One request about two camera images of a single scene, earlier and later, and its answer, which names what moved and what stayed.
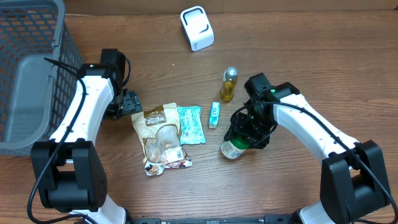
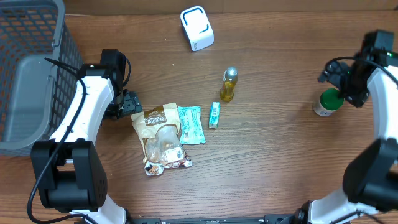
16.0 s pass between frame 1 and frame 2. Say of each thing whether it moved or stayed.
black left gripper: stayed
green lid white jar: moved
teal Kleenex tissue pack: stayed
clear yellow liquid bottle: stayed
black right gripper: moved
